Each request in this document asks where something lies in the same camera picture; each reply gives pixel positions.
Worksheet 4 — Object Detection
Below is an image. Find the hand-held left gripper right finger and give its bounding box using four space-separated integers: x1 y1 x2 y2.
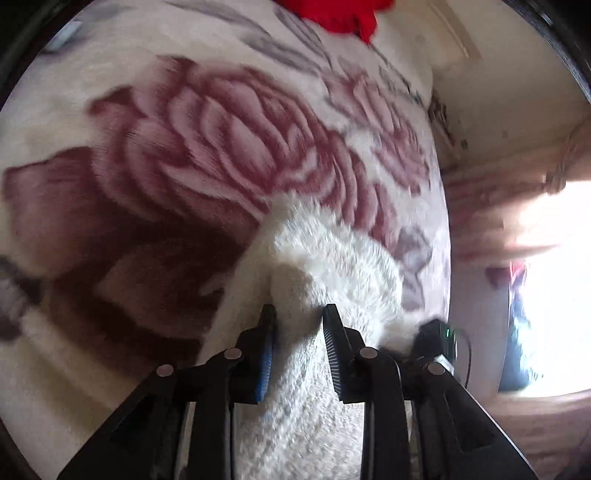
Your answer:
322 304 539 480

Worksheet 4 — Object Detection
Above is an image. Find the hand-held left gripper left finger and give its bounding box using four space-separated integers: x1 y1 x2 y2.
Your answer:
58 305 279 480

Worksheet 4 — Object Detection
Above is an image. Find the white fuzzy cardigan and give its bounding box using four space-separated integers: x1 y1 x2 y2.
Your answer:
198 196 432 480

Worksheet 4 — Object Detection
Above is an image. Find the pile of clothes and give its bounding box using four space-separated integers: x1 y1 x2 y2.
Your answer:
487 261 543 393

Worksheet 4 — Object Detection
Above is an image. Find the pink patterned curtain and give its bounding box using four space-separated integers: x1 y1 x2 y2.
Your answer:
443 129 591 264

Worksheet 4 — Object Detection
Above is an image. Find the floral blanket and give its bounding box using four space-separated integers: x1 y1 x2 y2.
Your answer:
0 0 452 480

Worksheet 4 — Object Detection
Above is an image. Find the red quilt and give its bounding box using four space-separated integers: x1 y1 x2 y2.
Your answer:
276 0 395 45

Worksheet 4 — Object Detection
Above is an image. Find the black cable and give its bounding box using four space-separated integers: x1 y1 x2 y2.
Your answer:
456 333 472 386

